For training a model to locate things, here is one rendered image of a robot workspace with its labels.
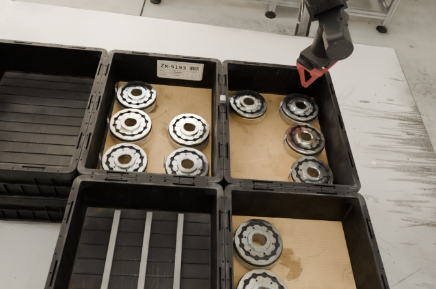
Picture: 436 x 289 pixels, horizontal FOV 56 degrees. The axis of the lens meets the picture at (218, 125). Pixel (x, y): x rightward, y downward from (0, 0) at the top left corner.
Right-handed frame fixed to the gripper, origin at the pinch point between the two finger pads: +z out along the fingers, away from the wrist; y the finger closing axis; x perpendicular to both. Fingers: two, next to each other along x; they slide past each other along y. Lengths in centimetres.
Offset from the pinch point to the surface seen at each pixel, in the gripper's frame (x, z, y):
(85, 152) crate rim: 19, 2, -55
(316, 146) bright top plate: -11.4, 9.7, -9.1
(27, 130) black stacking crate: 41, 12, -59
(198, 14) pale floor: 136, 98, 100
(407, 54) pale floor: 15, 100, 186
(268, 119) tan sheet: 4.0, 12.5, -9.2
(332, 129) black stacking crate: -11.8, 6.4, -4.4
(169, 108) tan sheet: 24.1, 12.1, -27.4
